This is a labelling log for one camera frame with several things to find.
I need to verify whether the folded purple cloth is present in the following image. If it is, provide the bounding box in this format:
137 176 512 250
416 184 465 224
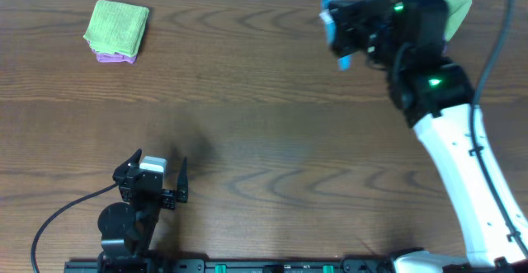
90 45 137 64

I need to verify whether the blue microfiber cloth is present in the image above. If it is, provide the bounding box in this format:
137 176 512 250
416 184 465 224
319 0 351 71

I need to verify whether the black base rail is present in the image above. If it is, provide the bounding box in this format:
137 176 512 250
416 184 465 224
64 258 394 273

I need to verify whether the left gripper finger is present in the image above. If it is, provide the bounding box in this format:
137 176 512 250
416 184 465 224
177 158 189 203
112 148 142 183

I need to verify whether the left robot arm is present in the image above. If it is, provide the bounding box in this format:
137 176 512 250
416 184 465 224
97 149 189 272

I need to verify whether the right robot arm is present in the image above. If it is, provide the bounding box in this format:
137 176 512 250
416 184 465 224
320 0 527 272

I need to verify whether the folded green cloth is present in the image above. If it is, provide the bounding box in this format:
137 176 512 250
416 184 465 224
83 0 149 57

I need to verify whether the crumpled green cloth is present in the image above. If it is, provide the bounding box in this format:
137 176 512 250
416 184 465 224
445 0 473 41

